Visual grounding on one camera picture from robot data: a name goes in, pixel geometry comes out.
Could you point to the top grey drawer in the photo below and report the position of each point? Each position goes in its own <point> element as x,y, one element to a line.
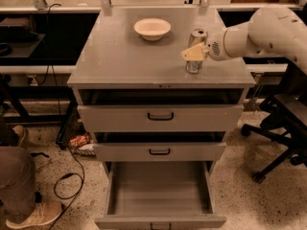
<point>99,118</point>

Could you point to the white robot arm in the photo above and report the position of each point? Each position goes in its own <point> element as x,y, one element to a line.
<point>271,31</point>

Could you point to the beige sneaker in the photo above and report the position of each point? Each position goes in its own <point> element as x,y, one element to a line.
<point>43,214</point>

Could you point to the silver redbull can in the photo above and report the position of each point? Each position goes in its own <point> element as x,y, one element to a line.
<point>197,36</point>

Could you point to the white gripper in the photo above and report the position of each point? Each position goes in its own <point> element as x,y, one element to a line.
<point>215,47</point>

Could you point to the white paper bowl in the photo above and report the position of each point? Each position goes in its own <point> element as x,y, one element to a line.
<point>152,29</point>

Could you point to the middle grey drawer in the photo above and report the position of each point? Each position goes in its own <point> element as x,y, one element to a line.
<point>141,152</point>

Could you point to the red snack packet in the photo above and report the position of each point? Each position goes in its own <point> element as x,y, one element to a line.
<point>80,140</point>

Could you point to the bottom grey open drawer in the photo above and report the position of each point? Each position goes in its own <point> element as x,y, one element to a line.
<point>159,196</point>

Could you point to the grey metal drawer cabinet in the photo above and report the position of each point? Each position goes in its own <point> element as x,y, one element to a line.
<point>120,68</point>

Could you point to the black office chair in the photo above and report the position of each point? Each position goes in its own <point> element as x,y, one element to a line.
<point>286,122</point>

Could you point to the person leg brown trousers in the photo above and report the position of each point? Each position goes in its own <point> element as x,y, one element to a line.
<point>17,183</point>

